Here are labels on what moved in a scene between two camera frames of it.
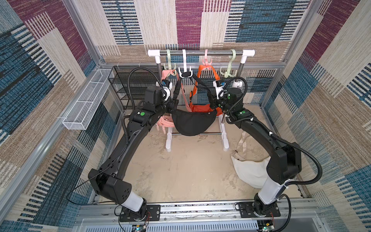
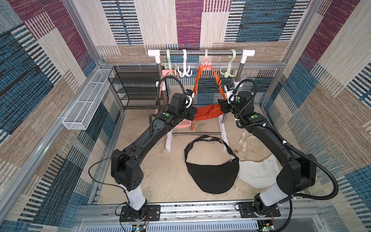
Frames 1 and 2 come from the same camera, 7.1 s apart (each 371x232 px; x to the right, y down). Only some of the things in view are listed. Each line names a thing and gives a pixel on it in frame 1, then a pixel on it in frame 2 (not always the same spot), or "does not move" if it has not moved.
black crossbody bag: [191, 122] → [214, 179]
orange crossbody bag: [203, 108] does not move
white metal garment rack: [158, 53] does not move
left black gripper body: [170, 107] → [190, 114]
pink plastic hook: [206, 63] does not move
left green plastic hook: [169, 67] does not move
